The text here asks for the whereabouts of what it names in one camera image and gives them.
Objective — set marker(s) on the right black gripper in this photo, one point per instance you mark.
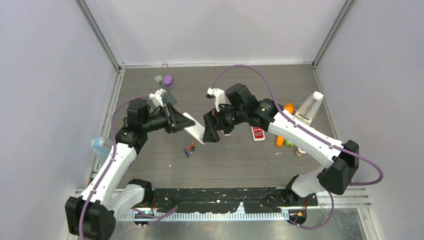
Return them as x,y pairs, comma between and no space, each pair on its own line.
213,118

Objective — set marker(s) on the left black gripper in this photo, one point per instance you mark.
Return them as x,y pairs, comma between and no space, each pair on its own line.
175,121

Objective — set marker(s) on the white remote control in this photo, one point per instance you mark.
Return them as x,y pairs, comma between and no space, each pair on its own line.
197,130

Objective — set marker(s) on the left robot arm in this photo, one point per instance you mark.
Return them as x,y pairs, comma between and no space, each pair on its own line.
94,214

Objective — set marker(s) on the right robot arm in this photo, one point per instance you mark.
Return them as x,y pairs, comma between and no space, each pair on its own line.
237,105

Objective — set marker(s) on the red and white remote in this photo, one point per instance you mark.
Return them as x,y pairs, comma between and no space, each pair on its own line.
258,134

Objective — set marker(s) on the grey lego baseplate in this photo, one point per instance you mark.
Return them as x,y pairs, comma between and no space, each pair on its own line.
167,97

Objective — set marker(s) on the purple battery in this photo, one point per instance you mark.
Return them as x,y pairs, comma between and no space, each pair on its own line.
186,153

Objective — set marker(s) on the purple plastic cup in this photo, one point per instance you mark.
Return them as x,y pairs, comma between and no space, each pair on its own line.
168,81

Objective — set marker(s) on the green owl toy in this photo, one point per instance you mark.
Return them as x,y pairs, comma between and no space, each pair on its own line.
288,143

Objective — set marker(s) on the blue plastic bottle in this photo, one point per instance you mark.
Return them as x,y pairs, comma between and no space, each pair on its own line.
102,147

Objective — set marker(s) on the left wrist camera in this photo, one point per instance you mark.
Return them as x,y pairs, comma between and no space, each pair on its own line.
157,97

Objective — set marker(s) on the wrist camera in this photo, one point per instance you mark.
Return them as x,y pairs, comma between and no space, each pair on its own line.
218,95
157,97

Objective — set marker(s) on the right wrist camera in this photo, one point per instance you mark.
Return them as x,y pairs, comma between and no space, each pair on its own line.
218,95

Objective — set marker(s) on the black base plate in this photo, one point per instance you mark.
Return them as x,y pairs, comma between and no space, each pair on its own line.
226,200

